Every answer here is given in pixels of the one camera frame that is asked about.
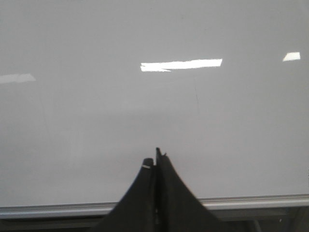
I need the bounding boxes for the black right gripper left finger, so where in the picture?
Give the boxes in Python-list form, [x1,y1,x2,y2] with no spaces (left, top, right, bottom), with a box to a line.
[90,158,155,232]

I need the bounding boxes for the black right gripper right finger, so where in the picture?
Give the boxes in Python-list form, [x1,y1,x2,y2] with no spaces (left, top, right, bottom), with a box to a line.
[156,147,234,232]

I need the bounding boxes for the white whiteboard with aluminium frame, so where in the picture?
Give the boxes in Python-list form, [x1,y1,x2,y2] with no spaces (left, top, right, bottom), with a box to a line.
[0,0,309,219]

